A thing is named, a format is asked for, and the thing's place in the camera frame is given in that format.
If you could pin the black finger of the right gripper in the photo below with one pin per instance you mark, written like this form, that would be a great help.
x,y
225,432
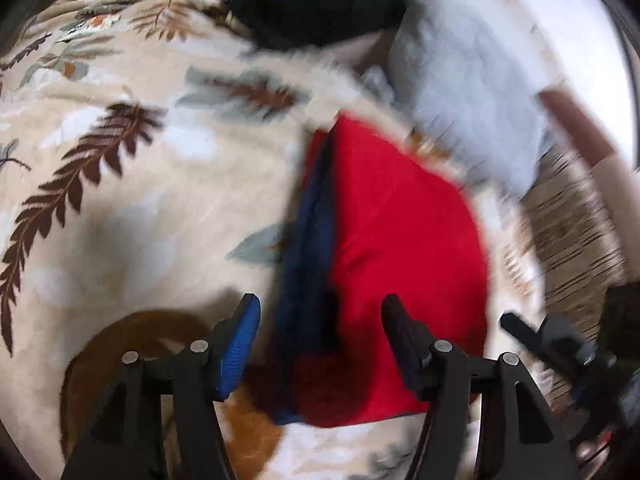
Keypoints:
x,y
532,340

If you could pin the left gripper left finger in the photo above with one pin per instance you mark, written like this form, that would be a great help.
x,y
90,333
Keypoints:
x,y
112,423

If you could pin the red and blue sweater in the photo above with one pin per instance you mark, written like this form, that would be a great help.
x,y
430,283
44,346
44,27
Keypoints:
x,y
371,222

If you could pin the striped floral folded quilt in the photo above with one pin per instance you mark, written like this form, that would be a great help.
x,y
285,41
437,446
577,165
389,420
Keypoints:
x,y
563,251

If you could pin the brown pink cushion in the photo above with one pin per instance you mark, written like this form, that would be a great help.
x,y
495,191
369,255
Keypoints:
x,y
617,184

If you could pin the leaf pattern bed blanket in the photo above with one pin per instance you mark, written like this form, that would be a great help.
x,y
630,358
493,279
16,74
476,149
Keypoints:
x,y
149,158

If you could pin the grey quilted pillow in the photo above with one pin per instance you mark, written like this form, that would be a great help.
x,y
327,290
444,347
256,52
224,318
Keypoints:
x,y
448,74

